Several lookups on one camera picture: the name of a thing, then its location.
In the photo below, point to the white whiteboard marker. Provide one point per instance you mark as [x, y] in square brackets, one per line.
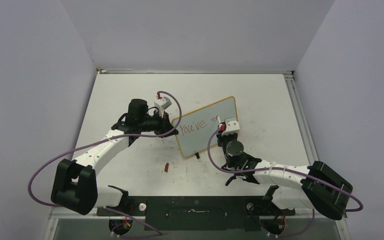
[219, 121]

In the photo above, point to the yellow framed whiteboard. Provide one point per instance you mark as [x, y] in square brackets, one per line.
[196, 127]

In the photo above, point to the aluminium rail right side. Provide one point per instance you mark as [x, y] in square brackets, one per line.
[304, 128]

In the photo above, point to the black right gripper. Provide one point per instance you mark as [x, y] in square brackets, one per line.
[220, 138]

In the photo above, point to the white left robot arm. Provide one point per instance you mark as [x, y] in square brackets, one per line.
[75, 184]

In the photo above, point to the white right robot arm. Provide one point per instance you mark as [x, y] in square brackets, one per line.
[316, 186]

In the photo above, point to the aluminium rail back edge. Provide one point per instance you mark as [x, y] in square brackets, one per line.
[133, 71]

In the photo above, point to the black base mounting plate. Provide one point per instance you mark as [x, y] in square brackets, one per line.
[203, 213]

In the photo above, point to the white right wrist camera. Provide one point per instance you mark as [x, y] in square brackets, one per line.
[229, 126]

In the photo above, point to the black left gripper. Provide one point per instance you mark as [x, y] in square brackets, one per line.
[164, 122]

